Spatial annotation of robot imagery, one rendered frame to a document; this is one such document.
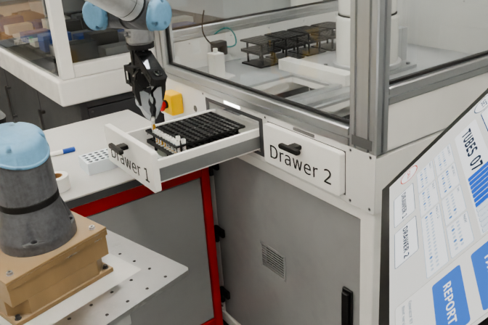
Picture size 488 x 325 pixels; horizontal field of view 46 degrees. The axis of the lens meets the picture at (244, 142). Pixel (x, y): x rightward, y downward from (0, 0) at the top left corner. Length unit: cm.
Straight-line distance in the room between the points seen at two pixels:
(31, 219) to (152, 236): 70
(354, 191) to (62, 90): 131
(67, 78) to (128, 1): 104
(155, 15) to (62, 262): 57
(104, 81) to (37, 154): 124
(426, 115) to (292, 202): 45
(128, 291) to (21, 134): 37
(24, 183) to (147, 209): 69
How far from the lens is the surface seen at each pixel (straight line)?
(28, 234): 119
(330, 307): 163
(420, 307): 71
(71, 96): 231
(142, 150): 144
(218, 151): 152
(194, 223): 188
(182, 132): 159
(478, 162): 85
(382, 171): 131
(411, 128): 135
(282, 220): 165
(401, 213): 93
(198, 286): 200
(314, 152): 139
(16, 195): 115
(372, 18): 121
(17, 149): 112
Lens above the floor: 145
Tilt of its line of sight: 22 degrees down
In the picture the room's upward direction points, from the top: 4 degrees counter-clockwise
